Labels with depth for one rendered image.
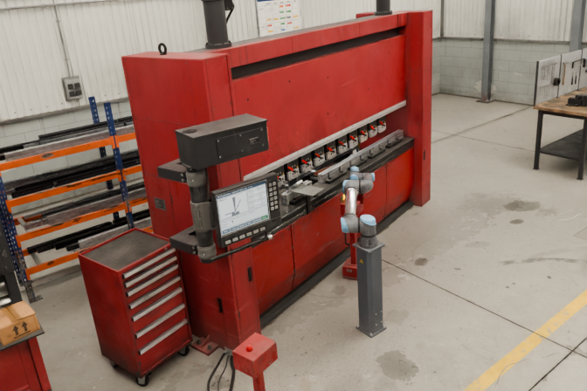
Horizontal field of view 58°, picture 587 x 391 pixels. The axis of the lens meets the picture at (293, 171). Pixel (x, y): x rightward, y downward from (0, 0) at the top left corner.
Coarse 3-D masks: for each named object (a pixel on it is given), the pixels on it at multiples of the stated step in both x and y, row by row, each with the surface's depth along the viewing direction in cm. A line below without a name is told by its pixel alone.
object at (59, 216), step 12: (108, 192) 564; (120, 192) 564; (132, 192) 547; (144, 192) 556; (60, 204) 543; (72, 204) 538; (84, 204) 532; (96, 204) 527; (108, 204) 535; (24, 216) 522; (48, 216) 501; (60, 216) 508; (72, 216) 515; (24, 228) 495
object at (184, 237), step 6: (192, 228) 354; (180, 234) 347; (186, 234) 346; (192, 234) 359; (174, 240) 341; (180, 240) 338; (186, 240) 337; (192, 240) 337; (174, 246) 343; (180, 246) 339; (186, 246) 334; (192, 246) 331; (192, 252) 333
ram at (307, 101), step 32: (320, 64) 467; (352, 64) 509; (384, 64) 560; (256, 96) 407; (288, 96) 438; (320, 96) 474; (352, 96) 518; (384, 96) 571; (288, 128) 445; (320, 128) 482; (352, 128) 527; (256, 160) 418; (288, 160) 452
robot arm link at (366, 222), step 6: (360, 216) 398; (366, 216) 398; (372, 216) 399; (360, 222) 396; (366, 222) 393; (372, 222) 393; (360, 228) 395; (366, 228) 394; (372, 228) 395; (366, 234) 396; (372, 234) 396
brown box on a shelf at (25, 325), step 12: (0, 312) 294; (12, 312) 292; (24, 312) 292; (0, 324) 284; (12, 324) 284; (24, 324) 289; (36, 324) 293; (0, 336) 281; (12, 336) 285; (24, 336) 290; (36, 336) 291; (0, 348) 281
